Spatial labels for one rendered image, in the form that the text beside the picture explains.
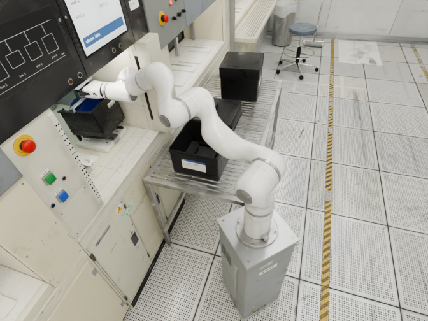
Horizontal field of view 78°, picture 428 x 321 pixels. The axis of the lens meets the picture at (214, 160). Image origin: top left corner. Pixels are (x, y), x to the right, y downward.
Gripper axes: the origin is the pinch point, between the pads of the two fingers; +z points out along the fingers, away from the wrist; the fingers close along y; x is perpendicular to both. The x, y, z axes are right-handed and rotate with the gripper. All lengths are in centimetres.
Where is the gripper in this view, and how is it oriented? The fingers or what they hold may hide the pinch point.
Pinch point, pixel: (80, 86)
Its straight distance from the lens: 155.9
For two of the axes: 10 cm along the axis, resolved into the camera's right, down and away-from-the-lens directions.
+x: -0.6, -7.1, -7.0
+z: -9.5, -1.9, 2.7
